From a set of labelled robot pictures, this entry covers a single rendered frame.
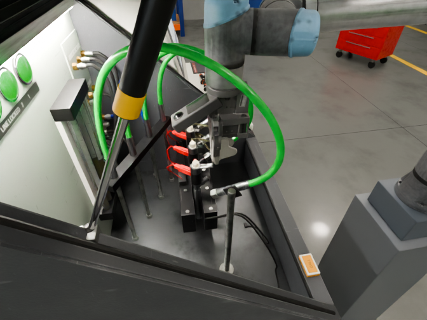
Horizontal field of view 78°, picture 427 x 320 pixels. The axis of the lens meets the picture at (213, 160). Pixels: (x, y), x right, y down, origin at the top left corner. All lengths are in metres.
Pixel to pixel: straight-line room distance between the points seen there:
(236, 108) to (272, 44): 0.15
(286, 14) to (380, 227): 0.79
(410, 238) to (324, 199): 1.20
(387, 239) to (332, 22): 0.71
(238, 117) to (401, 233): 0.70
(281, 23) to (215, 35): 0.11
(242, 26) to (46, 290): 0.44
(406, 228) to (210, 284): 0.77
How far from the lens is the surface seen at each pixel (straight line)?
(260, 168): 0.90
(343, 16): 0.64
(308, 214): 2.07
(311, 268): 0.70
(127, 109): 0.19
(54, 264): 0.30
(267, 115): 0.43
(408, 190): 1.03
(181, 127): 0.55
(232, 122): 0.56
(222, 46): 0.49
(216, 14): 0.48
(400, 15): 0.68
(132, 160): 0.72
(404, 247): 1.06
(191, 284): 0.36
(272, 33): 0.48
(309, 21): 0.50
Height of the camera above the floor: 1.55
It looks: 41 degrees down
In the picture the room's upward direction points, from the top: straight up
